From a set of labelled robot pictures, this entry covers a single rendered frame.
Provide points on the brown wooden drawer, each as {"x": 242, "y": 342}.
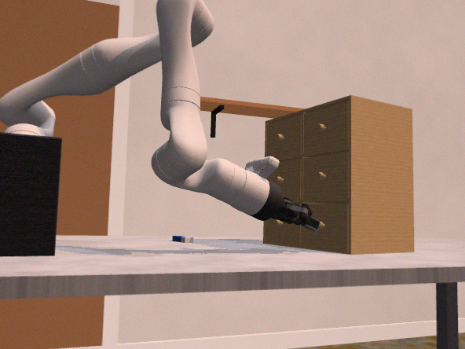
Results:
{"x": 333, "y": 232}
{"x": 282, "y": 232}
{"x": 284, "y": 138}
{"x": 326, "y": 177}
{"x": 327, "y": 128}
{"x": 288, "y": 177}

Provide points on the brown wooden chest of drawers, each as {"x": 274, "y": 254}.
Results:
{"x": 381, "y": 195}

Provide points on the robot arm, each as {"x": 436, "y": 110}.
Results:
{"x": 181, "y": 161}

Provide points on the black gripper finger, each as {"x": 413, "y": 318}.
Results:
{"x": 284, "y": 220}
{"x": 304, "y": 213}

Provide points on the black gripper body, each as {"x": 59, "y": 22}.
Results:
{"x": 275, "y": 201}

